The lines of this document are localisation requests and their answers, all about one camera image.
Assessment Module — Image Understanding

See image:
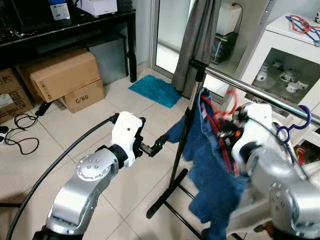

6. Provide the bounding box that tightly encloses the black desk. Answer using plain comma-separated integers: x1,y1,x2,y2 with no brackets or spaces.
0,0,138,83

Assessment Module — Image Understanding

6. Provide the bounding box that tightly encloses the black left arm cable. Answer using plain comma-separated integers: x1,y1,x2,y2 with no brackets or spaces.
4,114,121,240

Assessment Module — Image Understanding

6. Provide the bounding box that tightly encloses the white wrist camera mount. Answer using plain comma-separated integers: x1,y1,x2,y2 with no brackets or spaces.
111,111,146,169
232,103,275,163

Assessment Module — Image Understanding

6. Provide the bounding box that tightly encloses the metal clothes rack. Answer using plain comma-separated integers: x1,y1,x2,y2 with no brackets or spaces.
146,58,320,240

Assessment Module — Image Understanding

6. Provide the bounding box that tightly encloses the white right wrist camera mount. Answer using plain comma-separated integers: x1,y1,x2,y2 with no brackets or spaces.
232,103,275,163

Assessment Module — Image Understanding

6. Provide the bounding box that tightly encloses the white box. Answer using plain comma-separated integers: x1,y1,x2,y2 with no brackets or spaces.
75,0,119,17

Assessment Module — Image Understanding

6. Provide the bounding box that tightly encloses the white ceramic teapot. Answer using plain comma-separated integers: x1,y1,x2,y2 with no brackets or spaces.
280,70,301,84

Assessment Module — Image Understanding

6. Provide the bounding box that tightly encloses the red plastic clothes hanger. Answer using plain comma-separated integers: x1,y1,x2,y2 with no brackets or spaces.
200,89,241,177

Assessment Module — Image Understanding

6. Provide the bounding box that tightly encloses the large plain cardboard box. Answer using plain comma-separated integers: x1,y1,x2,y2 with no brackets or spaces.
15,47,103,103

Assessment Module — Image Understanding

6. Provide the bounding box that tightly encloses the orange wire hanger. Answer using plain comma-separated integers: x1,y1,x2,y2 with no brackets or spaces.
289,14,314,35

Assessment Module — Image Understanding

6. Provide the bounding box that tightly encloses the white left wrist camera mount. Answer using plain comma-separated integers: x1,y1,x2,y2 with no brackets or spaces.
111,111,146,169

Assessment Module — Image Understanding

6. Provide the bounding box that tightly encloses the blue denim garment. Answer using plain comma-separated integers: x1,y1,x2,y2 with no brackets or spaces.
167,87,251,240

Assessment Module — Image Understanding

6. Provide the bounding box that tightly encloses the white water tank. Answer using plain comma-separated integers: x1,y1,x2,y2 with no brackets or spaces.
216,2,244,36

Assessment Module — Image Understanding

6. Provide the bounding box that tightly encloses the teal floor mat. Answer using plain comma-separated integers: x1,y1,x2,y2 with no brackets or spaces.
128,75,182,109

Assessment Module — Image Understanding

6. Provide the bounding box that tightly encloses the black power adapter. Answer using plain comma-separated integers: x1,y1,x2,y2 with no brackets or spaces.
34,101,54,117

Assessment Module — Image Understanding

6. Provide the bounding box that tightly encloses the labelled cardboard box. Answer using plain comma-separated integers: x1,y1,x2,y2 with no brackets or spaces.
0,67,35,125

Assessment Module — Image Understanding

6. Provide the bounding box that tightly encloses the black appliance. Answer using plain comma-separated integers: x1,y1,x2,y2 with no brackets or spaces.
210,31,240,65

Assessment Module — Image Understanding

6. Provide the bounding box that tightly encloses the small printed cardboard box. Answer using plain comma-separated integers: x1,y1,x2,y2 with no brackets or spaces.
60,79,106,114

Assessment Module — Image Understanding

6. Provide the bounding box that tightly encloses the white hanging garment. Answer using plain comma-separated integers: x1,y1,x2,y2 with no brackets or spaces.
227,117,320,238

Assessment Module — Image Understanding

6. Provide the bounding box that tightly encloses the white glass-front cabinet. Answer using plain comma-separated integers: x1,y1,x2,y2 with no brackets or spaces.
235,12,320,136

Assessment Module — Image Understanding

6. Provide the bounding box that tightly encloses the grey metal case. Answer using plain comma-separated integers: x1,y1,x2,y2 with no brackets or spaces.
85,34,129,86

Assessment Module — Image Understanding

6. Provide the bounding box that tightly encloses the purple plastic clothes hanger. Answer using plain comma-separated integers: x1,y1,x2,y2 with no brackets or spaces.
276,105,312,166

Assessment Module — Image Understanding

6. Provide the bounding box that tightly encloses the white ceramic cup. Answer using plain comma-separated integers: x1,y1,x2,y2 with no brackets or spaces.
255,70,269,83
287,82,309,94

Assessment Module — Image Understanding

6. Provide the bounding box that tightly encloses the red patterned box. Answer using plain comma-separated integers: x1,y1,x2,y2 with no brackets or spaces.
295,141,320,166

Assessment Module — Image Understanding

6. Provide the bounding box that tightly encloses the glass sliding door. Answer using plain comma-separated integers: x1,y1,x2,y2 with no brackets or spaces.
149,0,277,98

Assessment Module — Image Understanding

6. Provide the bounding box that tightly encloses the grey curtain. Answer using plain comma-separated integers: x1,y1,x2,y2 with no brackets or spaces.
171,0,222,93

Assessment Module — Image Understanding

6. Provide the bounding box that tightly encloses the blue and white carton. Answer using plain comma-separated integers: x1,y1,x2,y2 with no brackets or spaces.
48,0,71,21

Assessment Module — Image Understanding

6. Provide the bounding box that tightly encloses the blue wire hanger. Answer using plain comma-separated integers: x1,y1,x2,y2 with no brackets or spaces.
286,16,320,46

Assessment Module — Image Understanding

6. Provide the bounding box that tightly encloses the black floor cable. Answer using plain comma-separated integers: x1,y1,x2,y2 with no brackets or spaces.
0,112,40,156

